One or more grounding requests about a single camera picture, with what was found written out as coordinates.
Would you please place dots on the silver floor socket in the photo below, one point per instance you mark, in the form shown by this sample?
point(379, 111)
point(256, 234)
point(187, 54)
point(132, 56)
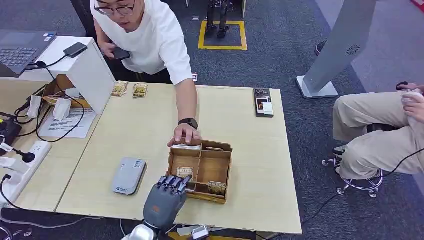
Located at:
point(194, 78)

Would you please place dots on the yellow tape square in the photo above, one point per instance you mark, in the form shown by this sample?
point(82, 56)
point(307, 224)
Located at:
point(222, 48)

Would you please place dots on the patterned card in slot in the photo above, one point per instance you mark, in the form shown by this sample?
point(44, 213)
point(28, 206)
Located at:
point(217, 188)

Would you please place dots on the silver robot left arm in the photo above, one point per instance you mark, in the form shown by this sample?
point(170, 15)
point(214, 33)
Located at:
point(142, 233)

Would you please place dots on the white power adapter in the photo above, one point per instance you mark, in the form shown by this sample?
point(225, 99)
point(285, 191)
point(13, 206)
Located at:
point(62, 109)
point(34, 106)

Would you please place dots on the person in white shirt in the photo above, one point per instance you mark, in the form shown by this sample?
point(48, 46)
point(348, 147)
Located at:
point(149, 39)

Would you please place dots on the black controller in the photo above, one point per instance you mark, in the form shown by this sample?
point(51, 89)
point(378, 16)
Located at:
point(401, 86)

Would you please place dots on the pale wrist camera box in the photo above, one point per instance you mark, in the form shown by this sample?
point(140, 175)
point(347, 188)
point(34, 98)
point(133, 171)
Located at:
point(200, 232)

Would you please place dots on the printed paper sheet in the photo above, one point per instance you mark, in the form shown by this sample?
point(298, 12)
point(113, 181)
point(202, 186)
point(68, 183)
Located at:
point(71, 124)

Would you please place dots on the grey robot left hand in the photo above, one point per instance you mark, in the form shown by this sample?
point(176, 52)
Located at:
point(164, 203)

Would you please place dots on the seated person's hand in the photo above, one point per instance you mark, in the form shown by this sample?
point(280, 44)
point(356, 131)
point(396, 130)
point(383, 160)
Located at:
point(415, 109)

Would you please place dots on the white leaning floor stand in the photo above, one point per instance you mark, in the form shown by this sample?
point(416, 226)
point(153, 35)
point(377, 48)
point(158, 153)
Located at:
point(334, 49)

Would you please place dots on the wooden compartment box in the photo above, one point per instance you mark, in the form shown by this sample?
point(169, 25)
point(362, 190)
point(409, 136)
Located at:
point(212, 167)

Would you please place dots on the person's right hand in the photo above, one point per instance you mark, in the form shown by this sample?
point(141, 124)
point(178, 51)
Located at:
point(107, 50)

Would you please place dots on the seated person in beige trousers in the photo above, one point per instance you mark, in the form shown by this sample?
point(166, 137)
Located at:
point(371, 132)

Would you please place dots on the small silver floor plate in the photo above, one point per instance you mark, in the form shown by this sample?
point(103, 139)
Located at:
point(195, 19)

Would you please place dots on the black phone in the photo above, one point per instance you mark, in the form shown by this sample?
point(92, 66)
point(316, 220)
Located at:
point(122, 53)

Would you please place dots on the black device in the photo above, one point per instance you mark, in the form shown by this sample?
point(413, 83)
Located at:
point(8, 130)

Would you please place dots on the patterned card stack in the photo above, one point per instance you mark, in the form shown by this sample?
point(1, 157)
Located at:
point(140, 90)
point(120, 88)

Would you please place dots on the black wristwatch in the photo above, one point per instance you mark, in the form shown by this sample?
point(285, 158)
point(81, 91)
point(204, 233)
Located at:
point(188, 123)

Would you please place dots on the black plug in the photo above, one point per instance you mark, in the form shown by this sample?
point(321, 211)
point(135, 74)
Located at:
point(27, 157)

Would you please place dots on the white desk riser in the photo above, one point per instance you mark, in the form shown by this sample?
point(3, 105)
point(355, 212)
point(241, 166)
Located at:
point(87, 74)

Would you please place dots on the black smartphone with photo case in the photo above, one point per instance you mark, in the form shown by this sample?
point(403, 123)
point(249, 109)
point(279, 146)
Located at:
point(263, 102)

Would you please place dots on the black robot legs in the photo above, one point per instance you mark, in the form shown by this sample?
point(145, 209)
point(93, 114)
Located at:
point(217, 20)

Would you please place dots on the red object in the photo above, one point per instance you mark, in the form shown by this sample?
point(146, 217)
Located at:
point(418, 5)

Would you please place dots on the grey flat card reader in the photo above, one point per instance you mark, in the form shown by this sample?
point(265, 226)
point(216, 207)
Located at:
point(128, 175)

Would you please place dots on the person's left hand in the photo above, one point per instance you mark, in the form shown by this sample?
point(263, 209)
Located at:
point(185, 134)

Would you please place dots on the chrome wheeled stool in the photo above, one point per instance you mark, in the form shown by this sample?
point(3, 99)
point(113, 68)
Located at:
point(359, 184)

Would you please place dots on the white plug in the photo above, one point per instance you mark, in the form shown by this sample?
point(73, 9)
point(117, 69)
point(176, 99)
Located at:
point(10, 165)

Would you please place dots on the white power strip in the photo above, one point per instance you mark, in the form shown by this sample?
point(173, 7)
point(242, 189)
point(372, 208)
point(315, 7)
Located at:
point(24, 172)

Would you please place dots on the grey laptop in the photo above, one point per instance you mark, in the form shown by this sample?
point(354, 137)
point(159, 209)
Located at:
point(20, 49)

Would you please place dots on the brown cardboard box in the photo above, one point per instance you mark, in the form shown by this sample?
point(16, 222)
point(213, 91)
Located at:
point(63, 84)

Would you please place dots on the black glasses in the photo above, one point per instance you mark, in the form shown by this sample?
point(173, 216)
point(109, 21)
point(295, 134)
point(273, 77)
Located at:
point(114, 10)

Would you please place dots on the white card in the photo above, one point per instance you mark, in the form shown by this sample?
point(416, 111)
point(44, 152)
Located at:
point(185, 146)

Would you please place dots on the patterned card lying flat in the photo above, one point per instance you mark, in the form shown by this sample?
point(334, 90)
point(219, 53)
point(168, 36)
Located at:
point(184, 172)

